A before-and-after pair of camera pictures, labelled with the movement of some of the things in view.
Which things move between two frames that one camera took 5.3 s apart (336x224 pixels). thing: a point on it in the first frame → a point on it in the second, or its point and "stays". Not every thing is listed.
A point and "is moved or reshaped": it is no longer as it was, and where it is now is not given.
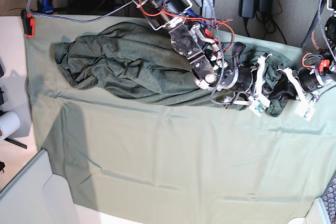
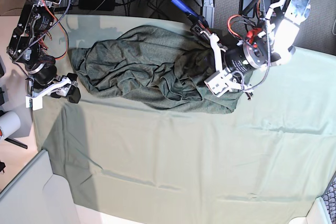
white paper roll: (10, 122) stays
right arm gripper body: (269, 86) → (71, 90)
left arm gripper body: (283, 89) → (206, 62)
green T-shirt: (141, 59) is moved or reshaped
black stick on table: (16, 142) stays
